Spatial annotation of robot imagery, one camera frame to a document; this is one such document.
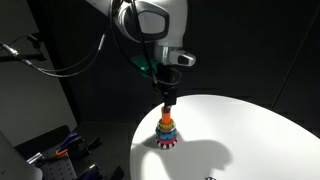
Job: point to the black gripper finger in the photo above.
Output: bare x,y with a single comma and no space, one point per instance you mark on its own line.
170,98

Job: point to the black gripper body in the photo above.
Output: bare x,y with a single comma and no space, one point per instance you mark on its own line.
166,78

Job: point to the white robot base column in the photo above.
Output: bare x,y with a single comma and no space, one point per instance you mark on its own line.
11,166

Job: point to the black clamp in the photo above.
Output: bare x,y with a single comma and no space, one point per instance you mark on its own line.
92,145

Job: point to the purple clamp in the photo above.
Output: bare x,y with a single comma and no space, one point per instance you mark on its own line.
90,173
70,138

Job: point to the perforated metal breadboard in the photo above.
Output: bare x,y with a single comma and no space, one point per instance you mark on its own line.
58,166

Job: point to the silver aluminium extrusion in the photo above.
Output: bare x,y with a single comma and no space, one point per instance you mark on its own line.
35,158

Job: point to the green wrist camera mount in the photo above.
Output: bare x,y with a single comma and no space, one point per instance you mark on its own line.
141,65

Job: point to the black upright post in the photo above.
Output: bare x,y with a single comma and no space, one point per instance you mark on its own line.
65,96

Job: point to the white wall panel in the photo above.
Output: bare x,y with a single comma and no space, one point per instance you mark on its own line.
30,106

